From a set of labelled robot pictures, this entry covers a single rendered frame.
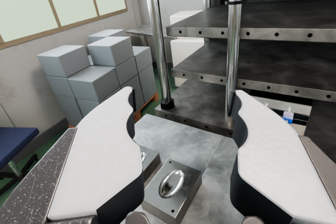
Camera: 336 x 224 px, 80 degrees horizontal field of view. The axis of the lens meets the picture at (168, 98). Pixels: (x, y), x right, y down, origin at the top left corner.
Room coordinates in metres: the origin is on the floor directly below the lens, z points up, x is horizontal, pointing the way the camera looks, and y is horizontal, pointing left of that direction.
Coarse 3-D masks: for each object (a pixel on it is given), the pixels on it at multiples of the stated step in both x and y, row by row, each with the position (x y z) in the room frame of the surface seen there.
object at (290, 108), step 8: (256, 96) 0.84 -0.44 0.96; (264, 96) 0.83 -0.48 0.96; (272, 96) 0.82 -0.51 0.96; (280, 96) 0.81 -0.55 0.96; (288, 96) 0.81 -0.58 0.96; (296, 96) 0.80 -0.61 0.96; (264, 104) 0.82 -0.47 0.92; (272, 104) 0.80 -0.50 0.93; (280, 104) 0.78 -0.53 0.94; (288, 104) 0.76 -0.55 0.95; (296, 104) 0.74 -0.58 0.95; (304, 104) 0.73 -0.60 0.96; (280, 112) 0.77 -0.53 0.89; (288, 112) 0.75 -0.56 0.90; (296, 112) 0.74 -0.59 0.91; (304, 112) 0.72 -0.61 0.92; (296, 120) 0.73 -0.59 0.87; (304, 120) 0.71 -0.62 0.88; (296, 128) 0.73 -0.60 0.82; (304, 128) 0.71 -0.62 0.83
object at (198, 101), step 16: (192, 80) 1.47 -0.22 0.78; (176, 96) 1.25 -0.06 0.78; (192, 96) 1.22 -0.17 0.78; (208, 96) 1.19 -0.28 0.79; (224, 96) 1.16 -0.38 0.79; (160, 112) 1.10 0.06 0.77; (176, 112) 1.05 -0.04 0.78; (192, 112) 1.03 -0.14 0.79; (208, 112) 1.00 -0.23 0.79; (224, 112) 0.98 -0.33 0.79; (320, 112) 0.86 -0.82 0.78; (208, 128) 0.90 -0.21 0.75; (224, 128) 0.85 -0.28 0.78; (320, 128) 0.74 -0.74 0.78; (320, 144) 0.64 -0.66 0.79
